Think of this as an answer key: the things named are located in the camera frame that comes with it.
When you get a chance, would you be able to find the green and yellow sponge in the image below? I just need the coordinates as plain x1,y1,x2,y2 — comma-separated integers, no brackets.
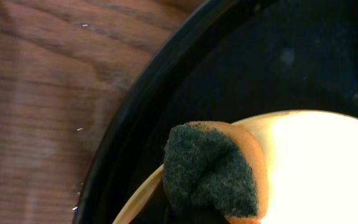
162,121,269,223

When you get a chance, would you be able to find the yellow plate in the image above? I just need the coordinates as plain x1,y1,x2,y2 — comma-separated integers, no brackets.
114,110,358,223

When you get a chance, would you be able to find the round black tray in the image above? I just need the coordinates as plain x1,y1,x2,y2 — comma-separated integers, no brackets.
74,0,358,223

